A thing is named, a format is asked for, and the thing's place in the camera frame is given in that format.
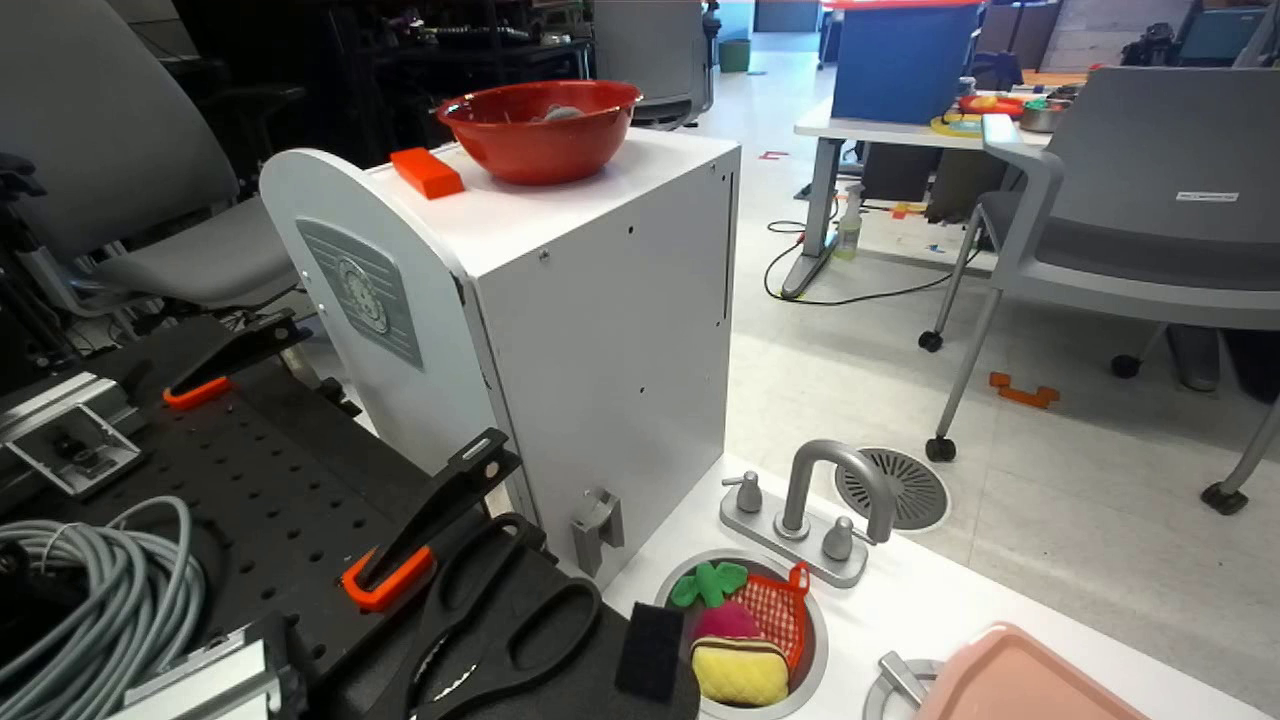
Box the red plastic bowl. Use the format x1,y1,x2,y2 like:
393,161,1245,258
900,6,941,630
430,76,648,186

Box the grey toy faucet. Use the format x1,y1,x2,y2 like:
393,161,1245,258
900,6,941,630
716,436,900,591

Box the green toy leaf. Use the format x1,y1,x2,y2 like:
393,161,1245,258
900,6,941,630
664,554,754,615

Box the red mesh toy strawberry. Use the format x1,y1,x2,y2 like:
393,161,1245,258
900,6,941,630
685,562,817,684

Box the orange rectangular block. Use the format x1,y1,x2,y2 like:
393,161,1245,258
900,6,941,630
389,145,470,202

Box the small black block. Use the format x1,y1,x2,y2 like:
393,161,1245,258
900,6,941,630
611,598,688,708

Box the round grey floor drain cover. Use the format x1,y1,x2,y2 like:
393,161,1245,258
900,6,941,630
831,442,953,536

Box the light grey chair back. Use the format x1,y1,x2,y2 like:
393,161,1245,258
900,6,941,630
593,0,716,121

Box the white desk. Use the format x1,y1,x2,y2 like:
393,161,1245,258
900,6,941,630
775,111,1072,303

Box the yellow toy sponge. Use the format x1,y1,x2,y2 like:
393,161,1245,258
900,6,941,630
688,634,791,713

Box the round toy sink basin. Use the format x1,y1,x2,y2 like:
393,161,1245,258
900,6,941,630
651,543,831,720

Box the white toy kitchen counter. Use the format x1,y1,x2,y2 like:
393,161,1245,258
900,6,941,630
596,451,1272,720

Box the orange floor tape strip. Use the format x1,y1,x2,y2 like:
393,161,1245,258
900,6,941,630
982,368,1069,410

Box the blue storage bin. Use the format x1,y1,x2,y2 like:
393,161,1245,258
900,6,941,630
829,2,982,128

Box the black perforated workbench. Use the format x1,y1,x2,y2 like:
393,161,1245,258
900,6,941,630
0,313,704,720

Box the grey toy stove burner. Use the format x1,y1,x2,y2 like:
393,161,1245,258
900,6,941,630
855,649,942,720

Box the orange bin lid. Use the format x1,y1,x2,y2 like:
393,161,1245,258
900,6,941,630
819,0,982,15

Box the pink cutting board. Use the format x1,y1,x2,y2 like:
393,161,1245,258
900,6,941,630
913,618,1150,720

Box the grey office chair on casters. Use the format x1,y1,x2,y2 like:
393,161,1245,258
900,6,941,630
915,62,1280,520

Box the large grey padded chair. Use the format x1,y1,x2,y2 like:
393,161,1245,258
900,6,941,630
0,0,304,316

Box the dark blue chair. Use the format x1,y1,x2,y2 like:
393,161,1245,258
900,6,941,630
1116,0,1280,71

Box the black floor cable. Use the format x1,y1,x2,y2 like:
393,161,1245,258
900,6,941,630
760,216,962,313

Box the black clamp orange handle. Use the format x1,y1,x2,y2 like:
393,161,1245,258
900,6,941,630
337,422,526,618
154,309,314,416

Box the black looped handle tool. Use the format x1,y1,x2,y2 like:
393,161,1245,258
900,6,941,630
325,513,611,720

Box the silver aluminium bracket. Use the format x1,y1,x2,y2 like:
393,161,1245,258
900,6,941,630
0,368,146,505
111,615,292,720

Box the grey coiled cable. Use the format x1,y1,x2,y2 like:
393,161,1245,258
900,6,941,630
0,492,211,720

